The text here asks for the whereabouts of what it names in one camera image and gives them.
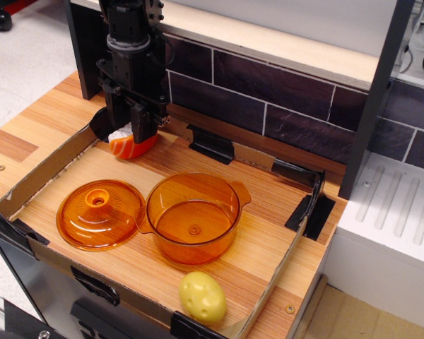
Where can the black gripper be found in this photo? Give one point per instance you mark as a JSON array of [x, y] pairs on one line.
[[132, 79]]

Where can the orange salmon sushi toy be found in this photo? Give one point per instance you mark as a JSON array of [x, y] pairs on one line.
[[122, 143]]

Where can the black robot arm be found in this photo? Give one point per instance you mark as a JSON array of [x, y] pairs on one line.
[[134, 24]]

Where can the orange transparent pot lid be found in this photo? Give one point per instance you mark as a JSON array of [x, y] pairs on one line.
[[101, 215]]

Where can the orange transparent plastic pot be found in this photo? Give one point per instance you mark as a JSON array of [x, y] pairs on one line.
[[193, 216]]

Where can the cardboard fence with black tape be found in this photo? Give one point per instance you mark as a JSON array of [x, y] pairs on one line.
[[267, 274]]

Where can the black caster wheel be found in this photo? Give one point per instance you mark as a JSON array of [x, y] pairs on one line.
[[5, 16]]

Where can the yellow toy potato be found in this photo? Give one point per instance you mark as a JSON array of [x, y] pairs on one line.
[[202, 298]]

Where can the white toy sink drainboard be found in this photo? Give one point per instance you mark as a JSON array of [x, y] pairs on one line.
[[377, 252]]

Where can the dark left cabinet post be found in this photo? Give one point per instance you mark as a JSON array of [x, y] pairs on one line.
[[88, 35]]

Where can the black base plate with screw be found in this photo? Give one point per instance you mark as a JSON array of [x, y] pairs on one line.
[[16, 323]]

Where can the dark grey vertical post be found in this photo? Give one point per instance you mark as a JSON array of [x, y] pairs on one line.
[[386, 71]]

